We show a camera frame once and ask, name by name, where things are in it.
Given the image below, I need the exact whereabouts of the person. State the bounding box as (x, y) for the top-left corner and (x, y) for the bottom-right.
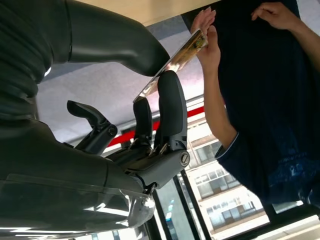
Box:
(181, 0), (320, 216)

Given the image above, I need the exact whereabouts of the red barrier belt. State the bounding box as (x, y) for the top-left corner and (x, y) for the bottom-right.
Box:
(107, 105), (205, 149)

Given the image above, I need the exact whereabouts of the black window frame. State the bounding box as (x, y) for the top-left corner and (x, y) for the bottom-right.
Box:
(143, 168), (320, 240)

